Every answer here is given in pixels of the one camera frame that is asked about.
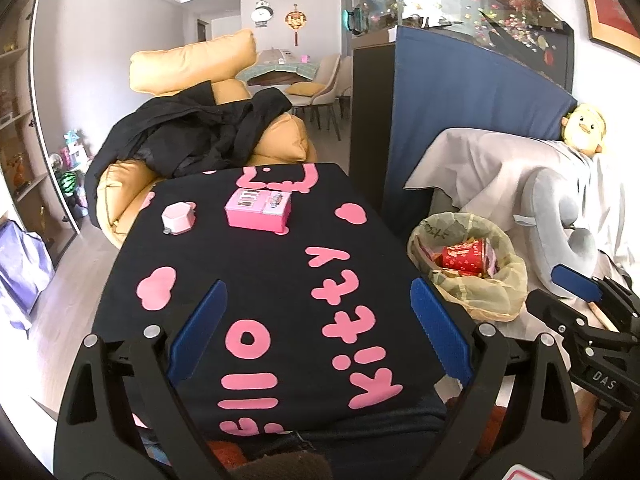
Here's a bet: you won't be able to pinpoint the beige dining chair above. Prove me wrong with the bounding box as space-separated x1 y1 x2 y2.
305 55 346 131
337 55 354 141

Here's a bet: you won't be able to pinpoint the green ball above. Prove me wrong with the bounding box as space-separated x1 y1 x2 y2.
56 170 81 196

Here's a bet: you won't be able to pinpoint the dining table with checked cloth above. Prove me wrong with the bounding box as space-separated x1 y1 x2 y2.
235 57 323 87

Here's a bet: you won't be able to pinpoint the yellow leather armchair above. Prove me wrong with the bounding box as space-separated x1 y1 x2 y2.
96 29 317 250

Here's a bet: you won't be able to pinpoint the panda wall clock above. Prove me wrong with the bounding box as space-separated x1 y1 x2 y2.
250 0 273 27

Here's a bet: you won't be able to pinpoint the pink box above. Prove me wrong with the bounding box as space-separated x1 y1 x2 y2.
224 187 293 235

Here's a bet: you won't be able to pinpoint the wooden display shelf cabinet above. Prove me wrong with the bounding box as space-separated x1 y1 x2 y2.
0 0 83 261

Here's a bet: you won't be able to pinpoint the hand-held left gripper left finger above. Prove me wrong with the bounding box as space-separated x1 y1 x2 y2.
54 279 230 480

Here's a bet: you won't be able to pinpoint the blue cloth cover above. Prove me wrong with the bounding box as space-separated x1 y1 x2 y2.
382 25 578 233

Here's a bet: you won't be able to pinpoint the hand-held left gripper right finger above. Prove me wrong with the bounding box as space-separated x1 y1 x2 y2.
409 277 586 480

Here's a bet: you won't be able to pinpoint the small pink case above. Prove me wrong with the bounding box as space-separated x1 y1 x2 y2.
161 201 197 236

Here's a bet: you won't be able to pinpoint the colourful toy figure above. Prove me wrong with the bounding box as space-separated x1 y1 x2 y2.
60 130 88 168

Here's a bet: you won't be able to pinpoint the grey neck pillow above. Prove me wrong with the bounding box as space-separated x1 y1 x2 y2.
514 167 601 298

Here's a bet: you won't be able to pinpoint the purple bag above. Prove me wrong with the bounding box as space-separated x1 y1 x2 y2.
0 220 56 331

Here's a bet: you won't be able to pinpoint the red hanging ornament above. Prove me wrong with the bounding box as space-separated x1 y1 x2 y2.
284 4 307 47

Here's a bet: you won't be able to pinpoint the black jacket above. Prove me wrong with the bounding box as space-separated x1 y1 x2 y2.
86 80 293 193

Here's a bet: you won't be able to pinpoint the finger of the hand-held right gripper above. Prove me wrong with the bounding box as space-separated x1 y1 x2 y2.
526 289 640 357
551 263 640 319

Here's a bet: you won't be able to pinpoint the mesh food cover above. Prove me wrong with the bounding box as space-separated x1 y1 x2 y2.
256 46 296 66

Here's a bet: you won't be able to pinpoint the person's right forearm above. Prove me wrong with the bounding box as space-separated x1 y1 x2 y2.
572 387 608 453

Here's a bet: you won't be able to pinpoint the black tablecloth with pink print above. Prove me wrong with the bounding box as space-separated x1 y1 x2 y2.
91 162 448 441

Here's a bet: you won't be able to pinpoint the person's dark trousers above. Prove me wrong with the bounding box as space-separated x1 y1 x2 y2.
280 395 451 480

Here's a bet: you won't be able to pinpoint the waste bin with yellow bag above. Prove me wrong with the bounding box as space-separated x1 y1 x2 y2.
407 212 529 323

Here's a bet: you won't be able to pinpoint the yellow duck plush toy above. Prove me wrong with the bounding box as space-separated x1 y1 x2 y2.
560 102 608 156

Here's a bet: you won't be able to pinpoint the red paper cup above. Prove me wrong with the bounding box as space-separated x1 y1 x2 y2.
440 239 487 273

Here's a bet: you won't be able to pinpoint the dark fish tank stand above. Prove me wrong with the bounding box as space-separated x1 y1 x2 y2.
349 42 398 221

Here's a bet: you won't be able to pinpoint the yellow seat cushion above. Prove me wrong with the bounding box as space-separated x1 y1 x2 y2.
286 81 323 98

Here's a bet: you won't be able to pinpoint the beige blanket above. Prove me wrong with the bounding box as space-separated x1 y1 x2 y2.
404 127 640 341

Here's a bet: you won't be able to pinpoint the framed wall picture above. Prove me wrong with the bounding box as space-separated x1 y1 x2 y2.
574 0 640 58

